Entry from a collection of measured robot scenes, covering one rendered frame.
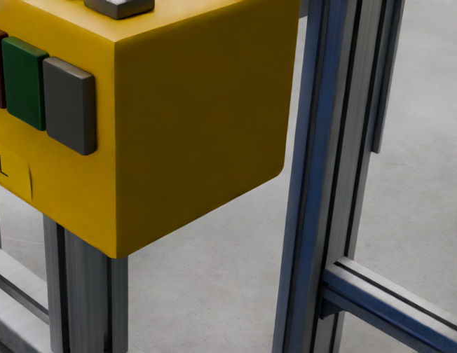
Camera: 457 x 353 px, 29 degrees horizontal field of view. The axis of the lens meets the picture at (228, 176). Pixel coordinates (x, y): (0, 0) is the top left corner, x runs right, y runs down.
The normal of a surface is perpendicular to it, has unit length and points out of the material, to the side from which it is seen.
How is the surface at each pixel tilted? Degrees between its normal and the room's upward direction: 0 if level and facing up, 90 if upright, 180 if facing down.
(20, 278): 0
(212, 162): 90
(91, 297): 90
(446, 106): 0
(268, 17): 90
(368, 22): 90
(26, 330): 0
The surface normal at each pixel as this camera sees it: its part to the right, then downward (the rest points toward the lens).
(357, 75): 0.73, 0.38
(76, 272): -0.68, 0.34
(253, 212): 0.05, -0.86
